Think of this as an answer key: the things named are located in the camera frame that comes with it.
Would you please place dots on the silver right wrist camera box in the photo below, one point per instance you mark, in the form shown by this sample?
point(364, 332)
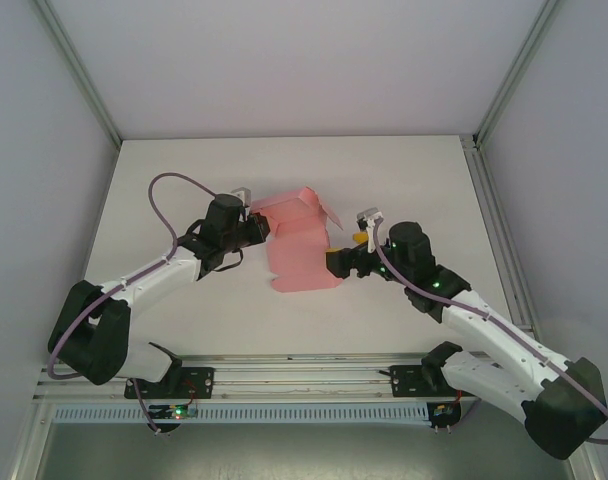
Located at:
point(370, 215)

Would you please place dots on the aluminium frame post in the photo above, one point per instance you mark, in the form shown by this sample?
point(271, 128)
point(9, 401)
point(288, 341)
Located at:
point(79, 70)
point(519, 70)

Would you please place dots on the pink paper box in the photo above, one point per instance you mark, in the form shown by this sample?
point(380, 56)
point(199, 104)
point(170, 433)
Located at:
point(299, 250)

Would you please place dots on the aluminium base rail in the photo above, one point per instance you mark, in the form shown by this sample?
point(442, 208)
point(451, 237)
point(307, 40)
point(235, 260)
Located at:
point(294, 375)

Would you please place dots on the small circuit board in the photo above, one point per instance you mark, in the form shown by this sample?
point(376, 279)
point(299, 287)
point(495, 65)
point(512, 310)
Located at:
point(443, 410)
point(176, 411)

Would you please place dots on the aluminium table side rail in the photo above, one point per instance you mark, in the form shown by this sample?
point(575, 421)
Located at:
point(494, 220)

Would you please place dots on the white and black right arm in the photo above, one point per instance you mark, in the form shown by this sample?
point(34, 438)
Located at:
point(494, 335)

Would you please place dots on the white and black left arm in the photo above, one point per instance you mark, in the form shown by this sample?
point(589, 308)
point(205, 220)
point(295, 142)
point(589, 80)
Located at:
point(151, 280)

